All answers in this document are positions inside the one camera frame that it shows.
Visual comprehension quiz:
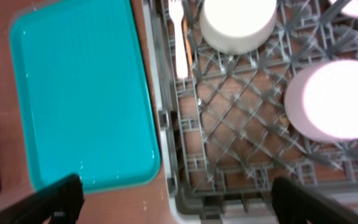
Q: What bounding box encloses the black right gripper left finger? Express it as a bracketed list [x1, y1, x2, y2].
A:
[0, 174, 85, 224]

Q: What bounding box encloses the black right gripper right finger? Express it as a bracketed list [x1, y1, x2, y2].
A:
[271, 177, 358, 224]

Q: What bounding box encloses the pink bowl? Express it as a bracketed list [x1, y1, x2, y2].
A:
[284, 60, 358, 142]

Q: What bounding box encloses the white bowl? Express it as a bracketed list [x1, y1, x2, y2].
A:
[199, 0, 277, 55]

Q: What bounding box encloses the white plastic fork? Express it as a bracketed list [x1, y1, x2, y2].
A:
[168, 0, 188, 79]

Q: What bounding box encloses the wooden chopstick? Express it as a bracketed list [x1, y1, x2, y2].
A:
[183, 19, 194, 78]

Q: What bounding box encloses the grey dishwasher rack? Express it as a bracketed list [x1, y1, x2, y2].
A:
[142, 0, 358, 223]

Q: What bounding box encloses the teal plastic tray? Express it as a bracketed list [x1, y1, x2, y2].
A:
[9, 0, 160, 194]

